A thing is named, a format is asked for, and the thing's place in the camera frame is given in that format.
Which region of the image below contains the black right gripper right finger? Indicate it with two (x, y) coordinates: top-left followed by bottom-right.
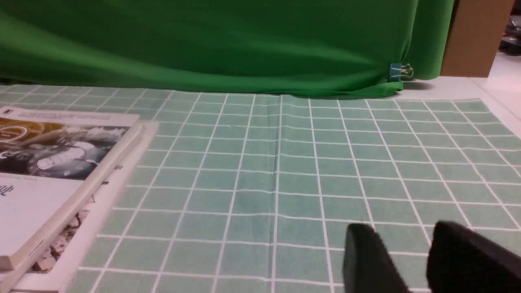
(426, 221), (521, 293)

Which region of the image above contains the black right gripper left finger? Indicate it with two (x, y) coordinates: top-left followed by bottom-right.
(343, 224), (409, 293)

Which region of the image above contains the green checkered tablecloth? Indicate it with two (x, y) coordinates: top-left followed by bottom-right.
(1, 85), (520, 293)

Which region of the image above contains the blue binder clip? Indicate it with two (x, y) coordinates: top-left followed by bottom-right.
(388, 63), (414, 82)

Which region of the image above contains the green backdrop cloth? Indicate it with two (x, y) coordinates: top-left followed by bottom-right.
(0, 0), (455, 97)

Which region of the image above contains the brown cardboard box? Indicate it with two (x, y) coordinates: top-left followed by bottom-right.
(440, 0), (515, 78)

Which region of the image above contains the white bottom book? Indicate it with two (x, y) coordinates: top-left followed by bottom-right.
(1, 122), (159, 293)

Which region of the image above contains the white book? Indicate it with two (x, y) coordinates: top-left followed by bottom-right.
(1, 122), (159, 293)
(1, 106), (140, 271)

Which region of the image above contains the white top book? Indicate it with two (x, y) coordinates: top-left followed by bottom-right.
(1, 106), (140, 271)

